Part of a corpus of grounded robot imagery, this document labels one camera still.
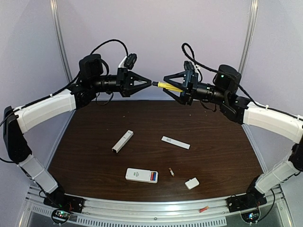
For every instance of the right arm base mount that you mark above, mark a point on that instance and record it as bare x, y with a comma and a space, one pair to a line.
248, 206

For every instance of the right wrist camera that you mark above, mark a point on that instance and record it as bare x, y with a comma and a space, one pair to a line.
190, 66

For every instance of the slim white remote control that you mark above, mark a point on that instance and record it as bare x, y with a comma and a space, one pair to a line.
123, 140

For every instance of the yellow handled screwdriver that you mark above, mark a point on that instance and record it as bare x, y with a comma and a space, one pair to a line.
166, 86

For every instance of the right aluminium frame post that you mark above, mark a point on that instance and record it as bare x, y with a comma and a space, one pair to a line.
249, 34

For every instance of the left aluminium frame post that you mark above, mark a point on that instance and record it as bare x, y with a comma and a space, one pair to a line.
59, 37

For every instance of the small white battery cover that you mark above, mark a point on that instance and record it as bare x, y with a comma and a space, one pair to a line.
192, 183

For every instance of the curved aluminium front rail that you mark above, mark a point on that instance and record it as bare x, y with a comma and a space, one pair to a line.
107, 213

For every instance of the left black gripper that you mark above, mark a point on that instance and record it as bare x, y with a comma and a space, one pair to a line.
124, 82

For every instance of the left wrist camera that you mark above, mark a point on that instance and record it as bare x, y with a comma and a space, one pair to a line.
128, 61

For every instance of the white air conditioner remote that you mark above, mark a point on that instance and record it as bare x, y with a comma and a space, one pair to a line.
139, 175

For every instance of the aluminium frame post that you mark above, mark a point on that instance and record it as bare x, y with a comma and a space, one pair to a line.
59, 37
249, 34

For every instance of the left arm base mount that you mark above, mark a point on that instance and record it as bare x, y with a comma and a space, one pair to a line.
66, 211

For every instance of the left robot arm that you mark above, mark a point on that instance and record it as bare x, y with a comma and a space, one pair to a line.
93, 78

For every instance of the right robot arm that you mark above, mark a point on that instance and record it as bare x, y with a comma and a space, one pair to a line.
243, 110

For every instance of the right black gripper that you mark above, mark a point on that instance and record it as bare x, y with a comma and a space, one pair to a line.
189, 86

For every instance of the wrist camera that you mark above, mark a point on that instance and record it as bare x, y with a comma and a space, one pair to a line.
190, 66
128, 61

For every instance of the red yellow battery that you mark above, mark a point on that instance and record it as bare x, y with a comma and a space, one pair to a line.
204, 209

